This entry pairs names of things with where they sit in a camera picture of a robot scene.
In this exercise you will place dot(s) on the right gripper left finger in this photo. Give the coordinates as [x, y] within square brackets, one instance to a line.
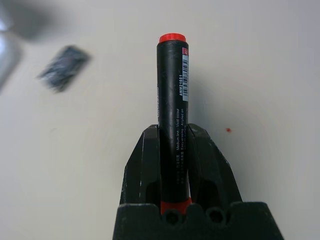
[140, 175]

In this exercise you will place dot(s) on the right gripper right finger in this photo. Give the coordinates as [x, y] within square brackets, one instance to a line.
[212, 175]

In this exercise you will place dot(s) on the black marker with red cap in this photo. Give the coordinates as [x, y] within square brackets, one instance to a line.
[172, 100]

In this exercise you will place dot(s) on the small dark eraser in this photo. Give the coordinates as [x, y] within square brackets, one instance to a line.
[63, 68]

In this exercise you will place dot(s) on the white plastic pencil case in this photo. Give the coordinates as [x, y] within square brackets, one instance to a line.
[6, 60]

